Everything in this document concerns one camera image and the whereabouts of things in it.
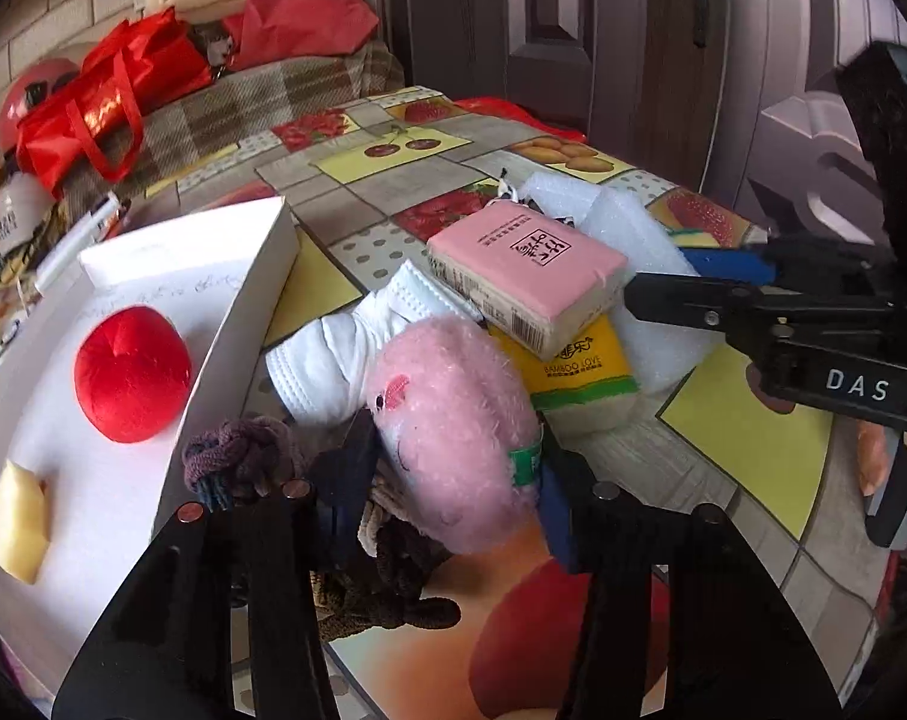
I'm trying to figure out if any white foam block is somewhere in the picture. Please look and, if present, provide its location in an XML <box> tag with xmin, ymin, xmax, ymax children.
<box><xmin>518</xmin><ymin>172</ymin><xmax>723</xmax><ymax>394</ymax></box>

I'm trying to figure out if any pink tissue pack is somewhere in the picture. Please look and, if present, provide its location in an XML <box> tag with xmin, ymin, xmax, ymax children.
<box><xmin>427</xmin><ymin>200</ymin><xmax>627</xmax><ymax>361</ymax></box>

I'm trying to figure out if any purple blue knitted scrunchie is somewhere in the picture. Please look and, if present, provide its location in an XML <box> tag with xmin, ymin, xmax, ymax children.
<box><xmin>181</xmin><ymin>416</ymin><xmax>310</xmax><ymax>512</ymax></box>

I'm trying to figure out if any red plush ball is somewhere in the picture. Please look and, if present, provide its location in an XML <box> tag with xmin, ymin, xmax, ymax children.
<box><xmin>72</xmin><ymin>305</ymin><xmax>193</xmax><ymax>444</ymax></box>

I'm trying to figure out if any pink fluffy plush toy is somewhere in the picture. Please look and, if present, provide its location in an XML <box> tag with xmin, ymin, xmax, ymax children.
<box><xmin>364</xmin><ymin>316</ymin><xmax>543</xmax><ymax>554</ymax></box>

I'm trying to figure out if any black white patterned cloth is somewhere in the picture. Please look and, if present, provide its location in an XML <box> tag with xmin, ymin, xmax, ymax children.
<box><xmin>494</xmin><ymin>171</ymin><xmax>575</xmax><ymax>227</ymax></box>

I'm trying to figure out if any fruit pattern tablecloth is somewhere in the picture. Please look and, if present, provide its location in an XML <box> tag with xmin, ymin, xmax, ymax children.
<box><xmin>145</xmin><ymin>89</ymin><xmax>888</xmax><ymax>718</ymax></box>

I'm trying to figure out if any pale yellow sponge piece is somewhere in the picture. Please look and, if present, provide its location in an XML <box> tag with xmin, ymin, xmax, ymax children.
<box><xmin>0</xmin><ymin>460</ymin><xmax>49</xmax><ymax>585</ymax></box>

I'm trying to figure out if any red plastic bag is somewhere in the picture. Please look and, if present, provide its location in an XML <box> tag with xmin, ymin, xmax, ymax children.
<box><xmin>455</xmin><ymin>96</ymin><xmax>586</xmax><ymax>143</ymax></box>

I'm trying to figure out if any white cardboard tray box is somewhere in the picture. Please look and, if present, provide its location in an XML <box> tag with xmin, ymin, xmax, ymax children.
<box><xmin>0</xmin><ymin>197</ymin><xmax>298</xmax><ymax>694</ymax></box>

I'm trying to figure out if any white rectangular device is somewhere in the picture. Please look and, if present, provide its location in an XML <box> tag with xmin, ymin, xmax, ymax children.
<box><xmin>33</xmin><ymin>192</ymin><xmax>131</xmax><ymax>296</ymax></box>

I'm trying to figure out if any white helmet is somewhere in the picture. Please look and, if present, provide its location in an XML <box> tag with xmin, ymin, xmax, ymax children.
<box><xmin>0</xmin><ymin>172</ymin><xmax>55</xmax><ymax>257</ymax></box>

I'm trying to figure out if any dark red fabric bag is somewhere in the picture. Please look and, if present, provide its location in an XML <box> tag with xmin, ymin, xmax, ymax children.
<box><xmin>222</xmin><ymin>0</ymin><xmax>378</xmax><ymax>71</ymax></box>

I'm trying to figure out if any plaid covered bench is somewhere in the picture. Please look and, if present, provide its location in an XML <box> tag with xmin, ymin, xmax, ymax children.
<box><xmin>54</xmin><ymin>40</ymin><xmax>406</xmax><ymax>220</ymax></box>

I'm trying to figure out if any red helmet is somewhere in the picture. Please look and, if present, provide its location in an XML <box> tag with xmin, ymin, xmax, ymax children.
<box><xmin>0</xmin><ymin>57</ymin><xmax>80</xmax><ymax>154</ymax></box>

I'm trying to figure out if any shiny red tote bag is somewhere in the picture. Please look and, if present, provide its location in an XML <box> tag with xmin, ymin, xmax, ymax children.
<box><xmin>16</xmin><ymin>10</ymin><xmax>212</xmax><ymax>197</ymax></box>

